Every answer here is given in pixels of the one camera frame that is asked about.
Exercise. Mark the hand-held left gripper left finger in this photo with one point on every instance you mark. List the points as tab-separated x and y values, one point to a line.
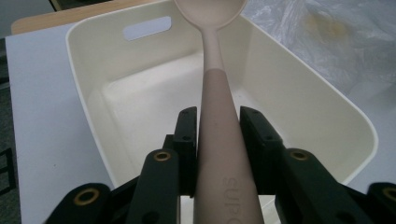
183	149

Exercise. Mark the cream plastic bin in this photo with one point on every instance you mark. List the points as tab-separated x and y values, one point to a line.
140	102

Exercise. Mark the beige silicone spoon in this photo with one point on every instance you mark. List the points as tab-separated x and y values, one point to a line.
218	124

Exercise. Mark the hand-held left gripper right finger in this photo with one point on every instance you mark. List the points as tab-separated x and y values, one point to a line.
264	149

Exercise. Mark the clear plastic bag smiley print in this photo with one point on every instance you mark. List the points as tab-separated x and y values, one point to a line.
327	43

